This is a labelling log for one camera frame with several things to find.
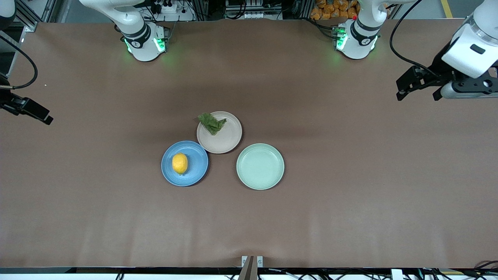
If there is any thin brown upright bar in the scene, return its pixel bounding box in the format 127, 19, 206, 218
238, 255, 254, 280

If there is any pile of orange fruit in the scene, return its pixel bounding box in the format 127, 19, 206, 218
310, 0, 360, 21

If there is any light green round plate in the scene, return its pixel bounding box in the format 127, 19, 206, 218
236, 143, 285, 191

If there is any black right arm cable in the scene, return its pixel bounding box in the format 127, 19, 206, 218
0, 35, 39, 90

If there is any white power strip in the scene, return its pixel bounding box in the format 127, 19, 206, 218
155, 0, 195, 22

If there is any beige round plate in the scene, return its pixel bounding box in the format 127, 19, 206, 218
196, 111, 243, 154

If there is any yellow lemon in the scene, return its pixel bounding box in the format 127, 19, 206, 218
172, 153, 189, 175

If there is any small metal table bracket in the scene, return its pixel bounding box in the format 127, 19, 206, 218
241, 255, 264, 269

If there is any green lettuce leaf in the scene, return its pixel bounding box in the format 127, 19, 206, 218
198, 113, 227, 136

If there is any blue round plate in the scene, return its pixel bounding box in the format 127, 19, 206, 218
161, 140, 209, 187

